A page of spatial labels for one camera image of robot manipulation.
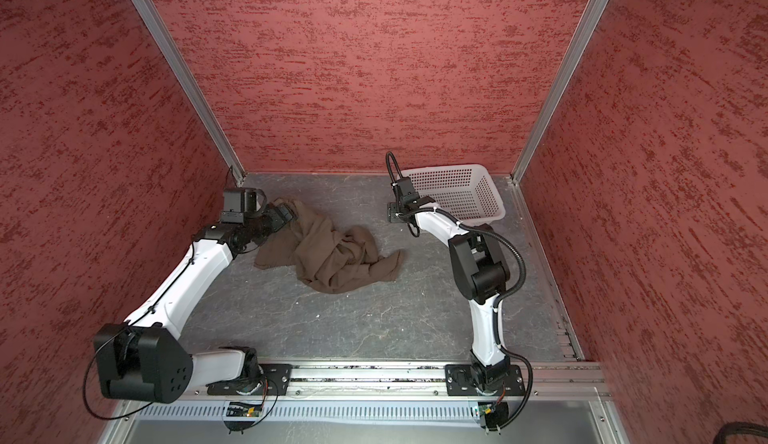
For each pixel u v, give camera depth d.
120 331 0.41
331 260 0.83
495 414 0.73
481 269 0.54
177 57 0.86
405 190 0.79
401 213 0.74
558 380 0.76
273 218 0.76
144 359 0.40
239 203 0.62
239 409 0.73
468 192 1.13
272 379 0.74
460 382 0.74
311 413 0.77
